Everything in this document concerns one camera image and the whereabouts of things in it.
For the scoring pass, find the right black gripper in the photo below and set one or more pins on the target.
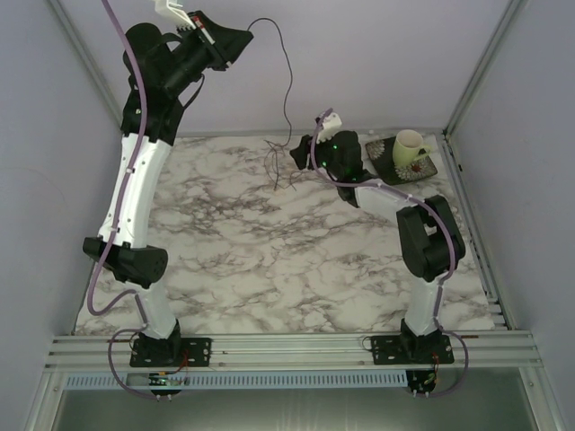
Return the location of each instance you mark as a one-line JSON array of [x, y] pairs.
[[300, 153]]

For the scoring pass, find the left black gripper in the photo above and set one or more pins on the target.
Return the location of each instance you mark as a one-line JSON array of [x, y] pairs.
[[227, 42]]

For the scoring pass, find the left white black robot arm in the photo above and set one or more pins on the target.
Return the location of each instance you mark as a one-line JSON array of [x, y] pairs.
[[161, 67]]

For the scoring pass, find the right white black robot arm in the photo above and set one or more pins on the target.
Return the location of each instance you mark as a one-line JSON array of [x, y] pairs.
[[431, 244]]

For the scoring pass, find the light green mug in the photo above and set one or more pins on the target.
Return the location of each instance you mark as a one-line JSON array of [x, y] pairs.
[[408, 148]]

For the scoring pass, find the right black circuit board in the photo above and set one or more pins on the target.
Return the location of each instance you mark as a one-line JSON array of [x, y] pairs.
[[421, 383]]

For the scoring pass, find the left green circuit board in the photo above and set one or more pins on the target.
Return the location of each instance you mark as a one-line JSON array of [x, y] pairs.
[[165, 380]]

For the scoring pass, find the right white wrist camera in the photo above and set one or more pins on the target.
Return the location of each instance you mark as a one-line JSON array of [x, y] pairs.
[[327, 126]]

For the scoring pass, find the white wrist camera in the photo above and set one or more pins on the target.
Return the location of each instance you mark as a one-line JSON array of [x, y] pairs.
[[327, 126], [173, 11]]

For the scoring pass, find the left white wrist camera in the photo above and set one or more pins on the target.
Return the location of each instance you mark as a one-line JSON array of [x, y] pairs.
[[173, 11]]

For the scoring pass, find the left aluminium frame post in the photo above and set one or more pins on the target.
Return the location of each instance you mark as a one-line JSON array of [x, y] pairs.
[[87, 60]]

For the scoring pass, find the aluminium frame post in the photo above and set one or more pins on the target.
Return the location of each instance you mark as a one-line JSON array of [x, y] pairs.
[[87, 60], [503, 28]]

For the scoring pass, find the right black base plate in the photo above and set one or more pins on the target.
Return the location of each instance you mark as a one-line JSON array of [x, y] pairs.
[[404, 350]]

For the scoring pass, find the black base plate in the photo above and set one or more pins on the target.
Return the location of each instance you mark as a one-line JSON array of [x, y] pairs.
[[191, 352], [404, 350]]

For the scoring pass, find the blue slotted cable duct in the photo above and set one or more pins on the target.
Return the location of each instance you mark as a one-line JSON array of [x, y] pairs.
[[244, 380]]

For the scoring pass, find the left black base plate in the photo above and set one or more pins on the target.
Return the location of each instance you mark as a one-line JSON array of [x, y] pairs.
[[191, 352]]

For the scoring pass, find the right aluminium frame post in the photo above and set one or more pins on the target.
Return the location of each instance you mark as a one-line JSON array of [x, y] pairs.
[[503, 28]]

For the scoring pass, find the aluminium front rail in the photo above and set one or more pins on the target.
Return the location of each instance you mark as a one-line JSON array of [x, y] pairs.
[[306, 351]]

